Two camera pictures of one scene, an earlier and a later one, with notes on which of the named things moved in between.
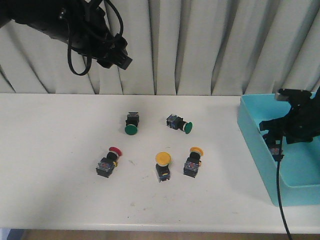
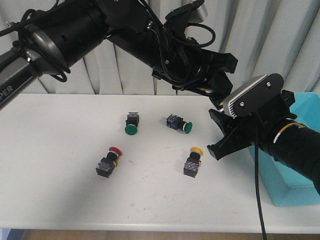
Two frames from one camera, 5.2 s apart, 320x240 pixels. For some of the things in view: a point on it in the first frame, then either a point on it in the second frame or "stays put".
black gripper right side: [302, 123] to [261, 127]
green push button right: [176, 122] stays put
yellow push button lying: [191, 166] stays put
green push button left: [132, 122] stays put
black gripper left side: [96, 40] to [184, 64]
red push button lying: [105, 166] stays put
